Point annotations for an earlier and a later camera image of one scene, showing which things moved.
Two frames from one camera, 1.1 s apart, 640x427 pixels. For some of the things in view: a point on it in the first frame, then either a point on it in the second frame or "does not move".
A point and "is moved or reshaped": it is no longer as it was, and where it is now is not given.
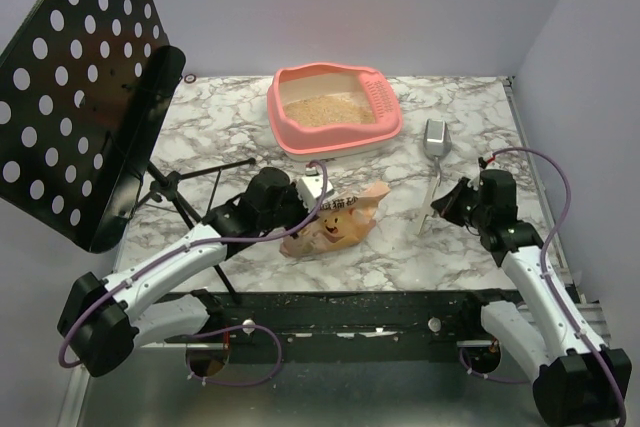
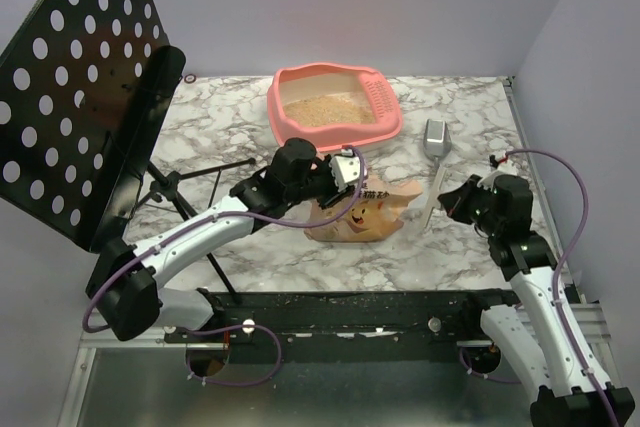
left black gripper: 293,193 -> 325,203
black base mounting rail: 378,327 does not move
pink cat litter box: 320,112 does not move
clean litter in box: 330,109 does not move
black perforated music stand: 85,76 does not move
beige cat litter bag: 342,219 is moved or reshaped
